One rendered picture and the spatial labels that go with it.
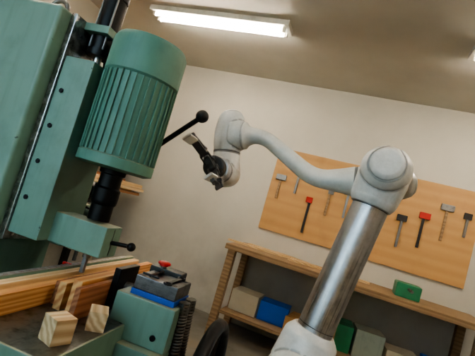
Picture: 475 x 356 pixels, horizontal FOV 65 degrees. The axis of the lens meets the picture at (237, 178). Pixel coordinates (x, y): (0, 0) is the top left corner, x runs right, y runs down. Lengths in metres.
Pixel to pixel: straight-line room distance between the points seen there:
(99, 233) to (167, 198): 3.64
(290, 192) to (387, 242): 1.07
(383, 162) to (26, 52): 0.89
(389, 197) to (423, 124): 3.17
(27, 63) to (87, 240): 0.42
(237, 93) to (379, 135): 1.64
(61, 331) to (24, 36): 0.65
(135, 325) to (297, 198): 3.32
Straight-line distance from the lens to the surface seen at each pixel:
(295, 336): 1.08
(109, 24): 1.03
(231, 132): 1.37
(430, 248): 4.04
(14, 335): 0.73
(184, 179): 4.44
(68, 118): 0.93
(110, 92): 0.88
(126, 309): 0.84
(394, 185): 1.05
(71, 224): 0.93
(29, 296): 0.83
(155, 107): 0.87
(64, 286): 0.84
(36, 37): 1.00
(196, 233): 4.33
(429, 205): 4.05
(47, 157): 0.94
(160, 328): 0.82
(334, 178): 1.27
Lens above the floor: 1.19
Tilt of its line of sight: 4 degrees up
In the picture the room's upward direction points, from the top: 16 degrees clockwise
